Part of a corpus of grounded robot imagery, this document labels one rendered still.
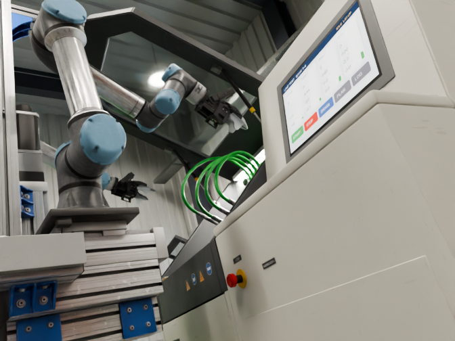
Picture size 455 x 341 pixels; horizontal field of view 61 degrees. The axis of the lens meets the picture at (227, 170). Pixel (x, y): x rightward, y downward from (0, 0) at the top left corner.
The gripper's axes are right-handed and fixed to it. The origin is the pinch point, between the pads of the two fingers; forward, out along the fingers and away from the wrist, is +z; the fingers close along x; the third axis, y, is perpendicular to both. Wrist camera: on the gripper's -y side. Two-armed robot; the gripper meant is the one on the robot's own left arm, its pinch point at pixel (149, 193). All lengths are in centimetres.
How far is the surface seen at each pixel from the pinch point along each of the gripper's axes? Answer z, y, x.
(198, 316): 4, 78, 29
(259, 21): 248, -586, -43
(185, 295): 3, 68, 24
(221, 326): 3, 87, 44
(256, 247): -9, 82, 76
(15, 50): -108, -540, -310
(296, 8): 262, -525, 27
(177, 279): 2, 60, 20
